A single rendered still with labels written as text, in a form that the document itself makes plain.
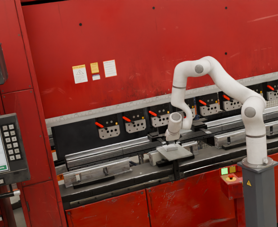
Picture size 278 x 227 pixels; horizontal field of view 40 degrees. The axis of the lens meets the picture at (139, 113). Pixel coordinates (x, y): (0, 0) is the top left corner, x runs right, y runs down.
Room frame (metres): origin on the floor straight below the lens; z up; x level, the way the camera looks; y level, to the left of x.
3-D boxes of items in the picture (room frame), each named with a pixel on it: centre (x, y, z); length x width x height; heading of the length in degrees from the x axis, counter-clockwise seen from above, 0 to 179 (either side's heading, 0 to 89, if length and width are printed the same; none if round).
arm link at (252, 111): (2.16, -0.68, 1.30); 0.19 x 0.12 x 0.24; 151
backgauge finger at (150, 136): (2.89, -0.13, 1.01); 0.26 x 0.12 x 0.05; 16
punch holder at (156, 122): (2.72, -0.15, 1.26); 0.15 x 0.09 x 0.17; 106
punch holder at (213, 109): (2.83, -0.53, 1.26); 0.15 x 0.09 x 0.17; 106
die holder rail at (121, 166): (2.58, 0.36, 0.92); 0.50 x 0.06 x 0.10; 106
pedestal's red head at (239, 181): (2.47, -0.63, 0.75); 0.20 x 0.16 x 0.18; 97
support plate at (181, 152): (2.59, -0.21, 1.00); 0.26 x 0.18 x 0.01; 16
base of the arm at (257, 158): (2.19, -0.69, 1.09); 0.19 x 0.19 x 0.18
